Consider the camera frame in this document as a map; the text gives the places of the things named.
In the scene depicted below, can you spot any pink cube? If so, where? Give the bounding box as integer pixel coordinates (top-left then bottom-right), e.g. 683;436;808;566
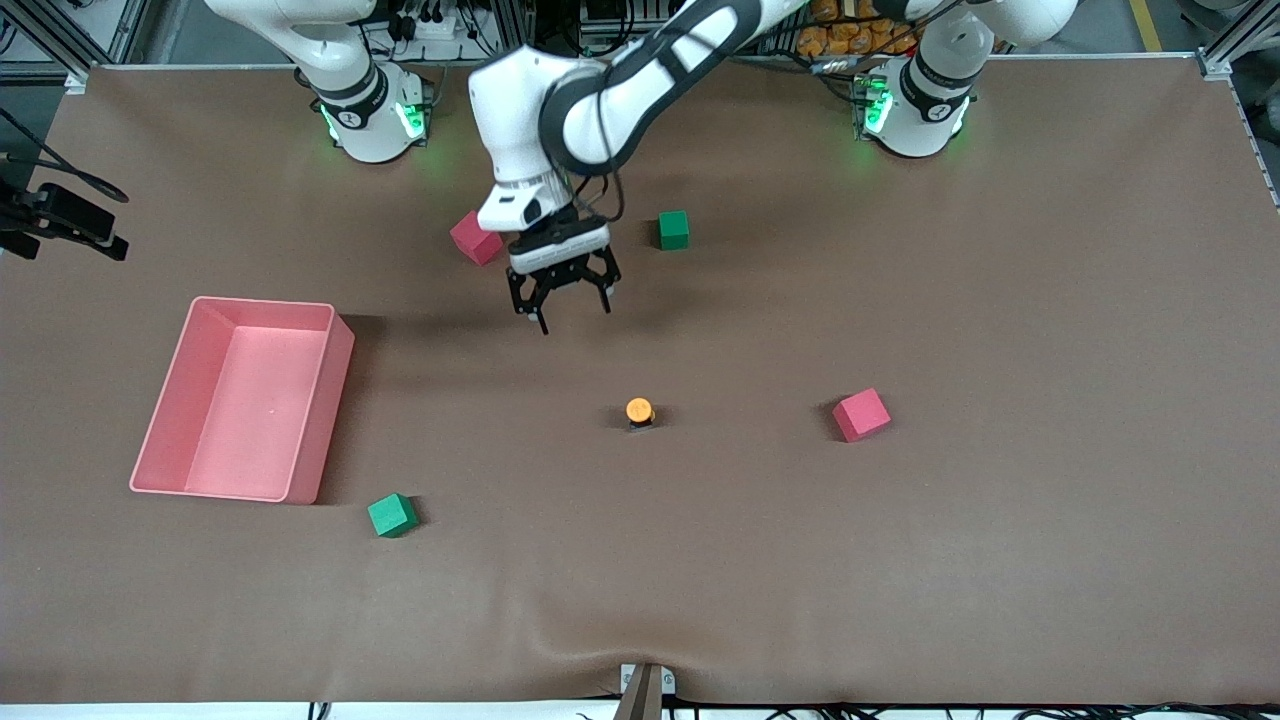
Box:
449;209;504;267
832;387;893;443

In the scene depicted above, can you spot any pink plastic tray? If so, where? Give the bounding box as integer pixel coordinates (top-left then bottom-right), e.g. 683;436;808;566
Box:
130;296;356;504

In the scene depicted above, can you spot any brown table mat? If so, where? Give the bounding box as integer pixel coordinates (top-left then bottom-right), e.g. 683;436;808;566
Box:
0;55;1280;706

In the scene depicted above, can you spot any white power strip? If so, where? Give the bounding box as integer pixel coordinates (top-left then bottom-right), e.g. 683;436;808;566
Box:
393;8;458;43

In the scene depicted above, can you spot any bag of orange items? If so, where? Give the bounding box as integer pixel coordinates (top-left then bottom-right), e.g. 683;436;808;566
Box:
797;0;921;58

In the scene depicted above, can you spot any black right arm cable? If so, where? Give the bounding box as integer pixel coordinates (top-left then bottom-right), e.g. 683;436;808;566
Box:
0;108;129;203

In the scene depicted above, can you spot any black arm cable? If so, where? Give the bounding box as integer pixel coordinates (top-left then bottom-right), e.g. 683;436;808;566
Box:
572;165;627;223
0;108;129;203

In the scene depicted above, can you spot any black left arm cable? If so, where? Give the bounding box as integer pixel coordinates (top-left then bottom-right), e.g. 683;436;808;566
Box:
572;165;627;223

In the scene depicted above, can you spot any aluminium frame post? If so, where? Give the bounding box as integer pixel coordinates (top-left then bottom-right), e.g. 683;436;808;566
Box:
490;0;536;53

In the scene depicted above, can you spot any metal table edge bracket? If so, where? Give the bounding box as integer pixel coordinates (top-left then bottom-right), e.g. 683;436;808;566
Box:
620;663;677;697

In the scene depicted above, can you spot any brown camera stand post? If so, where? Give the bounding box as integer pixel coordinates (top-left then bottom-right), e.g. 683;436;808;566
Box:
613;665;664;720

